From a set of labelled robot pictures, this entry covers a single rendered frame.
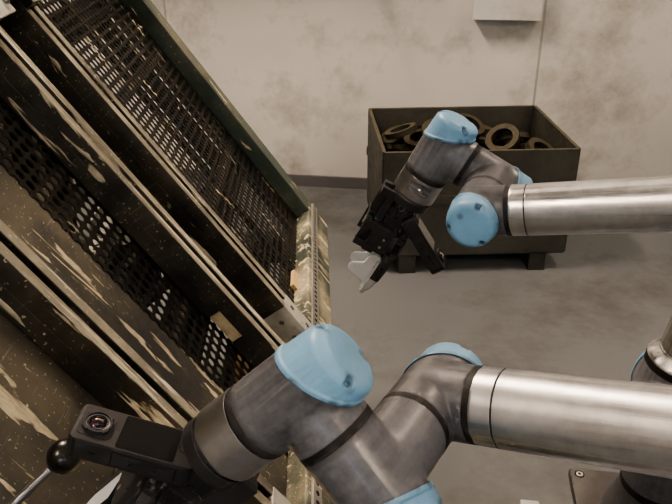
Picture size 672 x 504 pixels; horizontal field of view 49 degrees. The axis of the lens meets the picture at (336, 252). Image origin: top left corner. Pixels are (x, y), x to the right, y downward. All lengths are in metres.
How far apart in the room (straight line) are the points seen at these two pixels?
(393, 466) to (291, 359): 0.12
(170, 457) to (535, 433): 0.32
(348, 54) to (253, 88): 0.69
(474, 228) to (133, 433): 0.57
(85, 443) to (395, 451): 0.27
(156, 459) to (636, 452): 0.40
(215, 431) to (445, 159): 0.68
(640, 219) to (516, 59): 3.89
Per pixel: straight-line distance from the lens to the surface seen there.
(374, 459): 0.62
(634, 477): 1.27
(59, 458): 0.87
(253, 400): 0.63
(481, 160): 1.20
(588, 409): 0.66
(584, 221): 1.06
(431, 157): 1.20
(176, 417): 1.21
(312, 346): 0.60
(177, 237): 1.56
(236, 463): 0.65
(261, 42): 5.00
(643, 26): 4.98
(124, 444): 0.70
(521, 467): 2.96
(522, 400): 0.68
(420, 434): 0.66
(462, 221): 1.06
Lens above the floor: 2.00
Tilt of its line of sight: 28 degrees down
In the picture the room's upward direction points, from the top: straight up
